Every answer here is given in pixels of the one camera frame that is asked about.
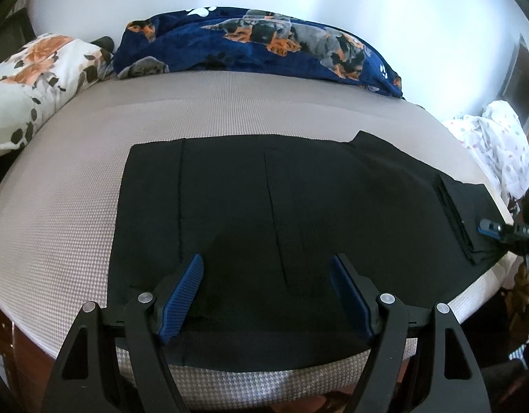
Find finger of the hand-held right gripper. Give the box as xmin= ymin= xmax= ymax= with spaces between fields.
xmin=479 ymin=219 xmax=512 ymax=239

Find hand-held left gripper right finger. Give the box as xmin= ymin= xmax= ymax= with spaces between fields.
xmin=328 ymin=253 xmax=495 ymax=413

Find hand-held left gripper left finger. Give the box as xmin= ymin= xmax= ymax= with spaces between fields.
xmin=41 ymin=253 xmax=205 ymax=413

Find black pants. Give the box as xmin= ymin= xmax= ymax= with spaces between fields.
xmin=107 ymin=130 xmax=512 ymax=368

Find white dotted cloth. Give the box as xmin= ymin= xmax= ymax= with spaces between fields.
xmin=445 ymin=100 xmax=529 ymax=201

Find bed with houndstooth sheet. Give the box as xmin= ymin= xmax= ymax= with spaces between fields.
xmin=0 ymin=69 xmax=523 ymax=401

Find grey framed window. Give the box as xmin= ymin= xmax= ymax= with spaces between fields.
xmin=499 ymin=34 xmax=529 ymax=125

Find blue dog print blanket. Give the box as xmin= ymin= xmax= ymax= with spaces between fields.
xmin=113 ymin=6 xmax=403 ymax=99

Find black rounded object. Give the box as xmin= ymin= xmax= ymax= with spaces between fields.
xmin=89 ymin=35 xmax=116 ymax=52

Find white floral pillow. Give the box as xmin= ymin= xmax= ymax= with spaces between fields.
xmin=0 ymin=33 xmax=119 ymax=160

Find black mesh panel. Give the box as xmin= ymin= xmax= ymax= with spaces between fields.
xmin=0 ymin=9 xmax=35 ymax=74

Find brown wooden bed frame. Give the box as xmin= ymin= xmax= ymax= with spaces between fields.
xmin=0 ymin=297 xmax=54 ymax=413

